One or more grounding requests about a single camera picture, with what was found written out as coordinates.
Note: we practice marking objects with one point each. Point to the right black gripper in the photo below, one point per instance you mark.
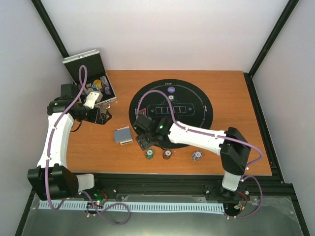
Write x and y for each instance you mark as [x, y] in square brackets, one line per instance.
[144, 144]

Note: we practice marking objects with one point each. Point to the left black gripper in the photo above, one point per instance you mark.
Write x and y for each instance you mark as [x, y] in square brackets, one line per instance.
[95, 119]

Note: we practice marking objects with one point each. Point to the green poker chip stack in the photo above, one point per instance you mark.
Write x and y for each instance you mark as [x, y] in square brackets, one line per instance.
[149, 154]

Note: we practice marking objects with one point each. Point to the brown poker chip stack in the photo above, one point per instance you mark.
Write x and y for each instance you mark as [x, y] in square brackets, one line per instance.
[167, 154]

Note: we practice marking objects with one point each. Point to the purple small blind button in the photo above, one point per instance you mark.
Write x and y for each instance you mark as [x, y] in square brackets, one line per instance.
[171, 89]

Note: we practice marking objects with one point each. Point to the red triangular all-in button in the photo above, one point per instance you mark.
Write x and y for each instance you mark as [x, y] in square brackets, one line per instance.
[142, 112]

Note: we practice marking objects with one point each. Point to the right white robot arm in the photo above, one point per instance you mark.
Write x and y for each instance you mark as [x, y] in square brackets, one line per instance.
[230, 145]

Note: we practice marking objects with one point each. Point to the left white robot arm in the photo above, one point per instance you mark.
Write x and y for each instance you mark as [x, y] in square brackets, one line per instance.
[51, 179]

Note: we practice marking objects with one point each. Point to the round black poker mat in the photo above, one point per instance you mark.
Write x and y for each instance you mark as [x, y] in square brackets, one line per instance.
[191, 105]

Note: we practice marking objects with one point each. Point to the chips inside case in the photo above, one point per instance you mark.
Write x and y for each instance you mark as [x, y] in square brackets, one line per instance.
[102, 85]

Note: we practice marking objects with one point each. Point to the aluminium poker case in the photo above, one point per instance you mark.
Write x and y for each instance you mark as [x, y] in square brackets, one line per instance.
[95, 68]

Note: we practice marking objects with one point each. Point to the blue poker chip stack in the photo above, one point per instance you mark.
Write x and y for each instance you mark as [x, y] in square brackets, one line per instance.
[197, 155]

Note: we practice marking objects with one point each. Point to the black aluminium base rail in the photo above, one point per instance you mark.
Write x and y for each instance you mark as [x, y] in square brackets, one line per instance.
[117, 186]

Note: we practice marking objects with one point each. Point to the light blue cable duct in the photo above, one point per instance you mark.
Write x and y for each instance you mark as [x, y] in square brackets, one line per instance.
[139, 207]

